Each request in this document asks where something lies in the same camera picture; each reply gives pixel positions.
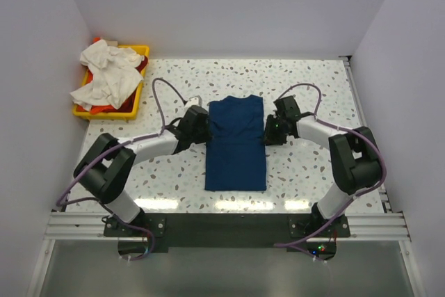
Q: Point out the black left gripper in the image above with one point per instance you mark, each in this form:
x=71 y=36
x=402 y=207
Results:
x=202 y=127

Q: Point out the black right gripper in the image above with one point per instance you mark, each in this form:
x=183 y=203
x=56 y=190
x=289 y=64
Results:
x=272 y=130

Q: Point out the blue printed t-shirt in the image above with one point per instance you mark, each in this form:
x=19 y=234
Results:
x=235 y=154

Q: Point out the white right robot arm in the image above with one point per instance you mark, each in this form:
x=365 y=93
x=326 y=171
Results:
x=356 y=163

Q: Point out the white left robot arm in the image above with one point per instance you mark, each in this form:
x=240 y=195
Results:
x=105 y=168

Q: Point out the yellow plastic bin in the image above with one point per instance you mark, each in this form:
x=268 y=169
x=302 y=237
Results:
x=137 y=50

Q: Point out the white crumpled t-shirt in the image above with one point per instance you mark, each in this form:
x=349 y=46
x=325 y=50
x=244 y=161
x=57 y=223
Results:
x=127 y=60

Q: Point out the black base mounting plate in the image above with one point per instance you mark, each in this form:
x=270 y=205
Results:
x=165 y=231

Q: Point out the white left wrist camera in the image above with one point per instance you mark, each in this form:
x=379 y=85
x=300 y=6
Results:
x=194 y=101

